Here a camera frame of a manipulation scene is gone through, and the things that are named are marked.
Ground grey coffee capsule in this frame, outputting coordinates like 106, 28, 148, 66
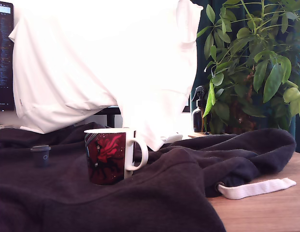
30, 145, 52, 168

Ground red printed coffee mug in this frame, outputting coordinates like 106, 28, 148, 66
84, 128, 149, 186

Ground black monitor stand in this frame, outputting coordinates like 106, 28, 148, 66
93, 106, 123, 128

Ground dark spray bottle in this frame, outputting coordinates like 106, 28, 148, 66
191, 86, 211, 133

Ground white cloth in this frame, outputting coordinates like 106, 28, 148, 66
8, 0, 204, 152

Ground dark grey sweatshirt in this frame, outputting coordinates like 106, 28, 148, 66
0, 122, 297, 232

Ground green leafy houseplant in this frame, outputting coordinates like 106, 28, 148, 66
197, 0, 300, 135

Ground black computer monitor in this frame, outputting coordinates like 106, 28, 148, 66
0, 0, 15, 112

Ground white sweatshirt drawstring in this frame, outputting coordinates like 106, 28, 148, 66
218, 177, 297, 200

